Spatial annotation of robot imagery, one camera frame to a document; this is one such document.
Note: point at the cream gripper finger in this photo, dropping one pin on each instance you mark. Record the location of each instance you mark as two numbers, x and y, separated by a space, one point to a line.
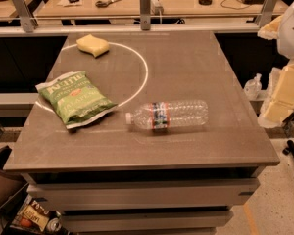
270 30
279 102

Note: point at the clear plastic water bottle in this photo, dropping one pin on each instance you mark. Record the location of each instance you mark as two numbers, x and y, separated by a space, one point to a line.
172 114

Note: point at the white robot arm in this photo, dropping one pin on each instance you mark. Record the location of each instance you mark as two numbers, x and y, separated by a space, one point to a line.
285 40

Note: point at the clear spray bottle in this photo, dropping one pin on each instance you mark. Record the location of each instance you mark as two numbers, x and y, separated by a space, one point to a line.
253 87

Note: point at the grey table drawer cabinet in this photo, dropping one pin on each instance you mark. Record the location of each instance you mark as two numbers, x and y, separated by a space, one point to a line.
145 206

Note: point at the yellow sponge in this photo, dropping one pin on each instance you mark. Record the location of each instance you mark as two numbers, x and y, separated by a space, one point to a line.
93 45

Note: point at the green jalapeno chip bag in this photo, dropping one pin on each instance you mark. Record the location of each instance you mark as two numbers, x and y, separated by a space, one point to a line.
75 99

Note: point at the snack package on floor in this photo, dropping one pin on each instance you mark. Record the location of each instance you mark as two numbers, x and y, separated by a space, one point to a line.
37 214

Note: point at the brown bin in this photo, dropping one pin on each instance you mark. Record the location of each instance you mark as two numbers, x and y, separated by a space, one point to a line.
10 183

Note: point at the right metal bracket post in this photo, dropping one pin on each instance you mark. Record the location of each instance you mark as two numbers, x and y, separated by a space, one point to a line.
265 15

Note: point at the metal bracket post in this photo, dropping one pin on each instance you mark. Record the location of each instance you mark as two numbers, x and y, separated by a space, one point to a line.
145 20
265 15
27 19

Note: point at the middle metal bracket post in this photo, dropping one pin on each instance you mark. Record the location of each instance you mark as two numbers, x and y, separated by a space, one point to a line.
145 20

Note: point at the black handled scissors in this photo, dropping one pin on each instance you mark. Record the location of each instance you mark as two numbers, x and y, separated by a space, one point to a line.
105 4

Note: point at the left metal bracket post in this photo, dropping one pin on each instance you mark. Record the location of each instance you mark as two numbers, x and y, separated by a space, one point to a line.
27 19

